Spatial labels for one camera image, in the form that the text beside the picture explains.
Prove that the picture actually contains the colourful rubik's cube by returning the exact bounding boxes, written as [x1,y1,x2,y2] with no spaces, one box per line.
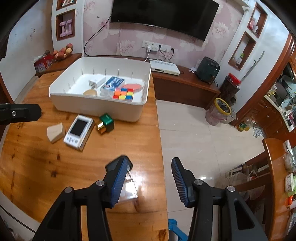
[112,88,134,101]

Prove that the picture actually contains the red tissue box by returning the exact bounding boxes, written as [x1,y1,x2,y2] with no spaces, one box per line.
[34,54,54,73]

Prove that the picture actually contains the pink round toy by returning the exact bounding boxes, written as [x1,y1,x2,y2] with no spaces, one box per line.
[121,83,143,92]

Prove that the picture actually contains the yellow rim trash bin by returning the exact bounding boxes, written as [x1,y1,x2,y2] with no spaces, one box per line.
[205,97,232,126]

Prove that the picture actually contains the round gold compact mirror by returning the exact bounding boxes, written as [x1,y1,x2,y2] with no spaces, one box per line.
[83,89,97,96]

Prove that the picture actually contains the white charger block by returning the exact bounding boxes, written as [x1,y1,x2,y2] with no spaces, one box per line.
[88,77,106,89]

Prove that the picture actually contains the black tv cable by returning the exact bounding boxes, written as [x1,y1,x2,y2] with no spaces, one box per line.
[83,14,113,57]

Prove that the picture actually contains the blue card box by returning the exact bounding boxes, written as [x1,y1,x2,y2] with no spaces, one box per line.
[100,76,125,97]

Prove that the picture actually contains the white plastic storage bin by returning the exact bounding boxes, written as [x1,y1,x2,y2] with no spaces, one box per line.
[49,57,152,123]

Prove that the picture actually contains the white handheld game console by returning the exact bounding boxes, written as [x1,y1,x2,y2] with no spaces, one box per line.
[63,115,94,152]

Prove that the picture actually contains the beige wooden house block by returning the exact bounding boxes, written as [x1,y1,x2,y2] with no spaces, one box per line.
[47,123,66,144]

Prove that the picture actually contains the green gold small box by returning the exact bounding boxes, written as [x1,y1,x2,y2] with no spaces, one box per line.
[96,113,114,135]

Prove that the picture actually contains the white set-top box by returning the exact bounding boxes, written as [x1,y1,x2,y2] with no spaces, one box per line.
[149,60,180,76]

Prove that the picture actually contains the clear plastic box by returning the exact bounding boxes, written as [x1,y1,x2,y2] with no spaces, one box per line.
[119,169,138,202]

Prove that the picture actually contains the fruit bowl with peaches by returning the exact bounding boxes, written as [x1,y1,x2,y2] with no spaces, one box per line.
[53,43,73,61]

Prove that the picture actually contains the blue plastic stool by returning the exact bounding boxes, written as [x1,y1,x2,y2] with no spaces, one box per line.
[168,219,188,241]

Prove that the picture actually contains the black wall television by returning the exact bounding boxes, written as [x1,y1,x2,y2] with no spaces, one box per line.
[111,0,219,41]

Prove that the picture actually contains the white wall power strip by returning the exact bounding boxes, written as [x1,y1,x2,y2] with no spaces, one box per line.
[142,40,173,53]

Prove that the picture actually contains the red lid dark jar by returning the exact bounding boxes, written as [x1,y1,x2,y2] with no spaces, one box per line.
[219,73,241,104]

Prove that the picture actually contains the pink dumbbell pair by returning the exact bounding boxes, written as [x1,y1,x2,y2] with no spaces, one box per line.
[59,20,73,38]

